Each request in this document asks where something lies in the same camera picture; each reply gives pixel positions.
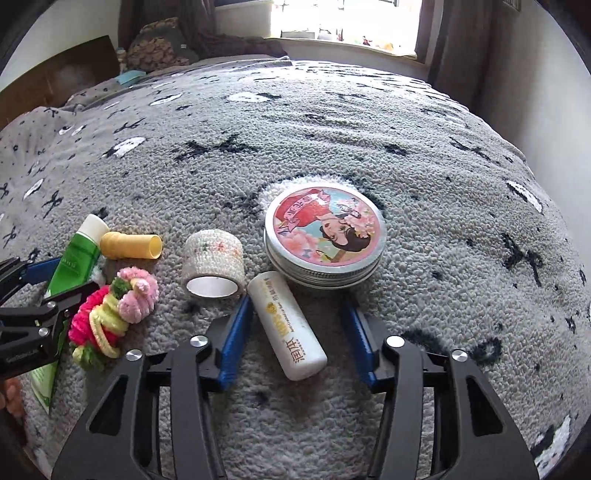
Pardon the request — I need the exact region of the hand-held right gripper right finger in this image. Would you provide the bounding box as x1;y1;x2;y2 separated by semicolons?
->
342;302;541;480

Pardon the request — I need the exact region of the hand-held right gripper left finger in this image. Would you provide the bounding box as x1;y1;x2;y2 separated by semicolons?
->
51;295;254;480

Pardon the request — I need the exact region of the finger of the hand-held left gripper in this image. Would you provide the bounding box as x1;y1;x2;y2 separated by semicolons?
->
41;281;100;324
0;257;62;301

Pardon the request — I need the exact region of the green tube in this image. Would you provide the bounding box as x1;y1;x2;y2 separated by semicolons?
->
30;215;110;415

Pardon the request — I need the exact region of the white lip balm tube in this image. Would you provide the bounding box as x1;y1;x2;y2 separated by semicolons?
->
247;271;328;381

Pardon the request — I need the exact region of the person's left hand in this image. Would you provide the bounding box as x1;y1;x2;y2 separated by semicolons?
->
0;376;25;418

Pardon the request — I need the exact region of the small yellow tube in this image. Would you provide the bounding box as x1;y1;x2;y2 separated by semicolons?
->
100;231;164;260

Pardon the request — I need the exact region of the patterned tape roll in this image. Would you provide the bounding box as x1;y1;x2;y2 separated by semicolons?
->
181;229;245;297

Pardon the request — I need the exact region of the round printed metal tin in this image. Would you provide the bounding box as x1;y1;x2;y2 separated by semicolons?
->
263;185;386;289

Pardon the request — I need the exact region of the brown wooden headboard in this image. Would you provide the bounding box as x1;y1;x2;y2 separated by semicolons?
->
0;34;121;132

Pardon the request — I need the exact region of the grey printed blanket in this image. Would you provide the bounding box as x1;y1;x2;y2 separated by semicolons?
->
0;55;591;480

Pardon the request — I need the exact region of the patterned brown pillow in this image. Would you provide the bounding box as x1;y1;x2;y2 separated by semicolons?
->
126;17;200;72

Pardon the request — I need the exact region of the dark brown curtain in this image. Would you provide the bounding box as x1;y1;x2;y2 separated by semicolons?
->
416;0;490;88
117;0;287;58

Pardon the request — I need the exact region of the white storage box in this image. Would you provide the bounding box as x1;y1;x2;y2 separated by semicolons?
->
217;0;273;38

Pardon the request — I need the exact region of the window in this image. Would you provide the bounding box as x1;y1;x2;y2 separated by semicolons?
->
270;0;423;61

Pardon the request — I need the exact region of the colourful hair ties bundle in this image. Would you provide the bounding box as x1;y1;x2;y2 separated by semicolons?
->
68;267;160;370

